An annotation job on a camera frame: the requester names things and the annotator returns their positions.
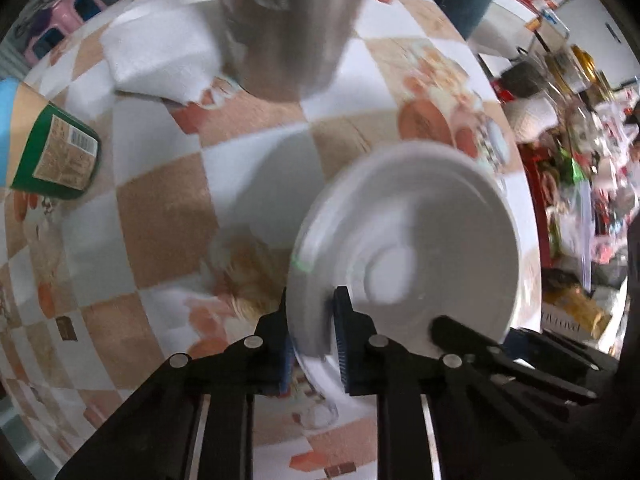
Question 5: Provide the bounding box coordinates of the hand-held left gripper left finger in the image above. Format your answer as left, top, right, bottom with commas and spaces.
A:
55, 287, 297, 480

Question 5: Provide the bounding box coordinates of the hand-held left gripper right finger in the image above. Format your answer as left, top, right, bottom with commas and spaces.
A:
332, 286, 561, 480

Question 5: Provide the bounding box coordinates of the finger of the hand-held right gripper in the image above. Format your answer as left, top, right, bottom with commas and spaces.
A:
504, 329, 601, 374
431, 316, 597, 407

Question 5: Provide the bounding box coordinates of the white plate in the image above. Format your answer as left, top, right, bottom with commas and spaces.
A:
287, 141, 521, 376

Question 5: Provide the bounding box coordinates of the cardboard box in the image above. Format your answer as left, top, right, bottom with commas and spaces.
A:
540, 285, 613, 343

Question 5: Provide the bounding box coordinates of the checkered printed tablecloth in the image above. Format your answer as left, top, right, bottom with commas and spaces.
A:
0, 0, 543, 480

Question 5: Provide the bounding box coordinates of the glass jar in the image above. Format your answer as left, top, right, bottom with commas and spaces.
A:
567, 102, 603, 148

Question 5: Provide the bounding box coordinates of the white knitted cloth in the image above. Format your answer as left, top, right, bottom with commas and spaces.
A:
505, 95, 560, 143

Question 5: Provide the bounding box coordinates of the black pot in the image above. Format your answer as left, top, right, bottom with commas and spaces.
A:
500, 47, 548, 100

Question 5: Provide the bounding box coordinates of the green paper cup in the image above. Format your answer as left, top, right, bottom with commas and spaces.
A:
0, 77, 101, 202

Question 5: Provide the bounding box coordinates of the stainless steel cup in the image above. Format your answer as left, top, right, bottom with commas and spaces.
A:
210, 0, 363, 103

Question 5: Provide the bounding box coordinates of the white cabinet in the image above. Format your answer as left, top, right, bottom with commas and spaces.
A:
472, 0, 538, 61

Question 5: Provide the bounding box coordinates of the white paper napkin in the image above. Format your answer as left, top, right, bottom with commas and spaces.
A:
100, 2, 226, 106

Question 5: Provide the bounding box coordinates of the pink plastic stool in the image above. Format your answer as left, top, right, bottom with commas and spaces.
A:
25, 0, 108, 56

